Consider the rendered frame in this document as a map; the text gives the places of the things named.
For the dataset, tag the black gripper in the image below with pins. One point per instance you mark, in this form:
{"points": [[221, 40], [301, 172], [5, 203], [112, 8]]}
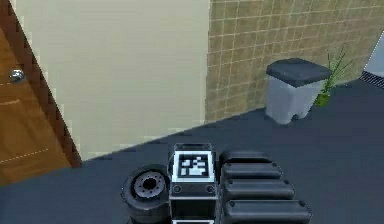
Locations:
{"points": [[146, 193]]}

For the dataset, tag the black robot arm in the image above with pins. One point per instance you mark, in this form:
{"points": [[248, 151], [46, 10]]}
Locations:
{"points": [[253, 190]]}

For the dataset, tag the grey bin with dark lid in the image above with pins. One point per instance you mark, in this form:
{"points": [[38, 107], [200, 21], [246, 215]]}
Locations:
{"points": [[293, 90]]}

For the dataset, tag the green house plant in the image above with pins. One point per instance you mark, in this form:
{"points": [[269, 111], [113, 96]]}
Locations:
{"points": [[328, 83]]}

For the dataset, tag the grey fridge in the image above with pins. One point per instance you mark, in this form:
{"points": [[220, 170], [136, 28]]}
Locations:
{"points": [[375, 66]]}

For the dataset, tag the brown wooden room door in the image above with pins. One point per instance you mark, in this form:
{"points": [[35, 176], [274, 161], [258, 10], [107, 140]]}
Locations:
{"points": [[23, 126]]}

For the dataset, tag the silver round door knob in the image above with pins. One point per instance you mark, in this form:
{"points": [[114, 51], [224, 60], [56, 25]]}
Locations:
{"points": [[16, 75]]}

